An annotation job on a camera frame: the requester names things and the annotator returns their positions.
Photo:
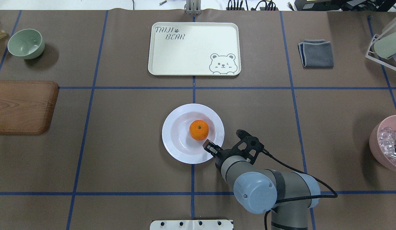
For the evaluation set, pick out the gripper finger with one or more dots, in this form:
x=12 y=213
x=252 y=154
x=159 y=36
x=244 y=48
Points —
x=208 y=145

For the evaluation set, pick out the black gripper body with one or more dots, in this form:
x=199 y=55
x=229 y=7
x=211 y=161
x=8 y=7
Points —
x=218 y=153

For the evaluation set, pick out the orange fruit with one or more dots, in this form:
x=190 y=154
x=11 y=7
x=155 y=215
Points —
x=199 y=130

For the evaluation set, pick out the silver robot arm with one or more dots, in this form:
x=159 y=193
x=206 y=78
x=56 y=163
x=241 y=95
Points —
x=286 y=195

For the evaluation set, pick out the cream bear tray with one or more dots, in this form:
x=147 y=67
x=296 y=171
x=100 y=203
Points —
x=194 y=49

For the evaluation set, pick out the wood grain tray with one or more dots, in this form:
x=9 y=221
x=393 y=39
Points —
x=26 y=107

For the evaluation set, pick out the folded grey cloth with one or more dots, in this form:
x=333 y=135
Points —
x=316 y=53

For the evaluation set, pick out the black power strip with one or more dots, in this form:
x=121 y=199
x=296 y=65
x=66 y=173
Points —
x=258 y=5

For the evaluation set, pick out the clear ice cubes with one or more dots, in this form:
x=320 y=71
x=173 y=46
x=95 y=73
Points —
x=384 y=135

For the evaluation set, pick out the pink bowl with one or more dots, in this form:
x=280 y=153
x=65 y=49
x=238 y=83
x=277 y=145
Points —
x=376 y=151

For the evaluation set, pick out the white cup rack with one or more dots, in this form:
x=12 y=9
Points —
x=371 y=54

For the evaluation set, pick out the green cup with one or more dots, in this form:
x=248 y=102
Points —
x=386 y=46

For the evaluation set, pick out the green bowl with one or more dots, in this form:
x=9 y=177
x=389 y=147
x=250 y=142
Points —
x=26 y=44

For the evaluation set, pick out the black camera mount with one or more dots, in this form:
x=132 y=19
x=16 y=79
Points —
x=249 y=147

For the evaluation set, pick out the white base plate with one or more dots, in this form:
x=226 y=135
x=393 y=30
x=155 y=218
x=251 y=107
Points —
x=206 y=224

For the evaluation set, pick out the aluminium frame post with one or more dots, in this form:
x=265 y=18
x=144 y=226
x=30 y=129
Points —
x=193 y=7

